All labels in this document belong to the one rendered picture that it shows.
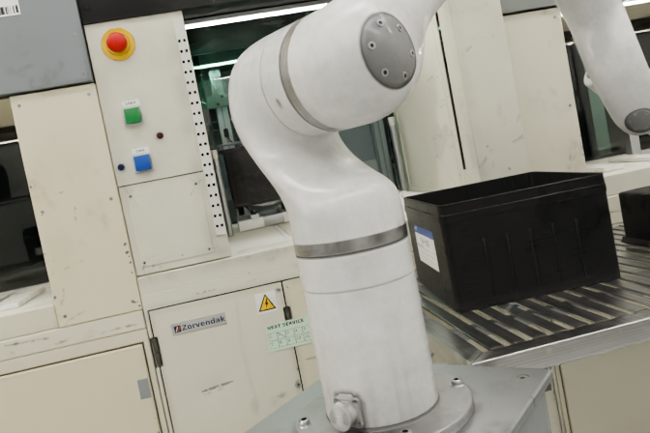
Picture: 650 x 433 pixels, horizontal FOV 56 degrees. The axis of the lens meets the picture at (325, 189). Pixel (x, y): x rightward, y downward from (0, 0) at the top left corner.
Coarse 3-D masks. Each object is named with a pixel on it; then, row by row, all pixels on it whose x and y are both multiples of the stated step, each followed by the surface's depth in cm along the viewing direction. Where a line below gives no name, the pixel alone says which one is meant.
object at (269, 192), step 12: (228, 144) 190; (228, 156) 181; (240, 156) 182; (228, 168) 181; (240, 168) 182; (252, 168) 183; (228, 180) 193; (240, 180) 182; (252, 180) 183; (264, 180) 183; (240, 192) 182; (252, 192) 183; (264, 192) 183; (276, 192) 184; (240, 204) 182; (252, 204) 183
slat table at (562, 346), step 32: (640, 256) 109; (576, 288) 97; (608, 288) 94; (640, 288) 91; (448, 320) 94; (480, 320) 91; (512, 320) 88; (544, 320) 85; (576, 320) 83; (608, 320) 80; (640, 320) 78; (448, 352) 82; (480, 352) 78; (512, 352) 76; (544, 352) 76; (576, 352) 77
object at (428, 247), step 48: (432, 192) 123; (480, 192) 123; (528, 192) 96; (576, 192) 97; (432, 240) 103; (480, 240) 96; (528, 240) 96; (576, 240) 97; (432, 288) 111; (480, 288) 96; (528, 288) 97
